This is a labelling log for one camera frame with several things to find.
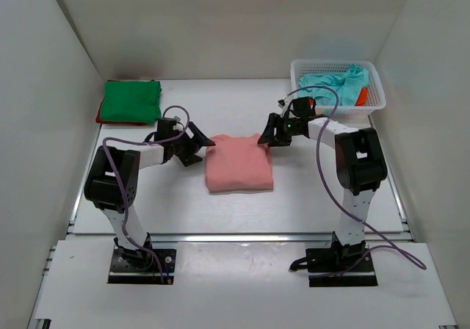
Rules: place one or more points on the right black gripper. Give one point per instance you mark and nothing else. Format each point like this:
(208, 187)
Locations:
(280, 131)

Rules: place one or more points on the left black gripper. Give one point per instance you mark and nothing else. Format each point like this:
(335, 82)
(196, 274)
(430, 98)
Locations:
(187, 144)

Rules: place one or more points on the pink t-shirt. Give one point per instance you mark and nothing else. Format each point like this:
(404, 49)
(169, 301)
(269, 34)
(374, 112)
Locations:
(238, 164)

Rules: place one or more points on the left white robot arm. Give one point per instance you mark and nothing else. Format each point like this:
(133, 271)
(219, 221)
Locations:
(111, 184)

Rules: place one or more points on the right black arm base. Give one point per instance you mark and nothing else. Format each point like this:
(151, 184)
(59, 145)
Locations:
(338, 265)

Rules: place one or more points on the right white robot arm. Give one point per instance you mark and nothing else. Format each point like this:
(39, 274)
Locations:
(360, 166)

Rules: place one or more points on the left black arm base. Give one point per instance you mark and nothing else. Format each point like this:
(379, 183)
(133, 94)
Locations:
(139, 267)

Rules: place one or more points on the green folded t-shirt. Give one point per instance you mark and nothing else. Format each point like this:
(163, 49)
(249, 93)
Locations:
(132, 100)

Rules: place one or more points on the teal t-shirt in basket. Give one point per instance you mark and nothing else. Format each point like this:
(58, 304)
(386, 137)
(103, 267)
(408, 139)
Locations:
(347, 85)

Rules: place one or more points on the orange t-shirt in basket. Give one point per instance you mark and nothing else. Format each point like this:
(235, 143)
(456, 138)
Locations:
(363, 96)

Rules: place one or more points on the red folded t-shirt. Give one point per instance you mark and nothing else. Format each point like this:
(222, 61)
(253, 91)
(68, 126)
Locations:
(99, 119)

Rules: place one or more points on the white plastic basket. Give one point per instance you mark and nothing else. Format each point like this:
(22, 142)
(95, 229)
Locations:
(375, 98)

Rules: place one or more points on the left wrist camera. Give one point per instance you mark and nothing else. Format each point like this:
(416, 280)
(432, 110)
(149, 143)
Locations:
(167, 128)

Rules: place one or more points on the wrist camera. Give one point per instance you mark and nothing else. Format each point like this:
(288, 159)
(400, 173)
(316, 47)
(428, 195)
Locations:
(304, 107)
(167, 128)

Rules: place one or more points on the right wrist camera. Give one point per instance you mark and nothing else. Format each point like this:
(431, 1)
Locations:
(304, 107)

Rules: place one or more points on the aluminium table rail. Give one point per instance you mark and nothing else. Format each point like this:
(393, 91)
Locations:
(278, 216)

